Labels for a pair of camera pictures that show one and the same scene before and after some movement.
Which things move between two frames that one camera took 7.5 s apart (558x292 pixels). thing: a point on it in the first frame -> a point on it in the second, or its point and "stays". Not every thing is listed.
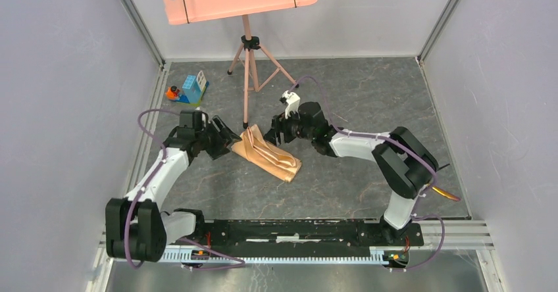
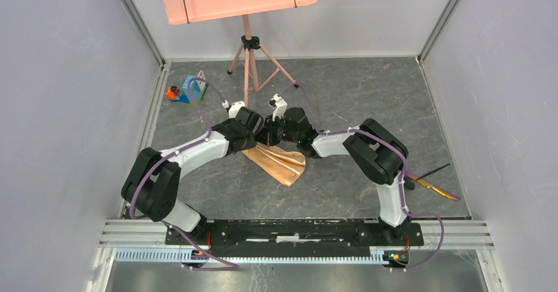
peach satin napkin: x=268 y=156 stays
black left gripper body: x=203 y=136 -> x=250 y=141
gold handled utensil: x=445 y=193 stays
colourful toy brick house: x=193 y=87 stays
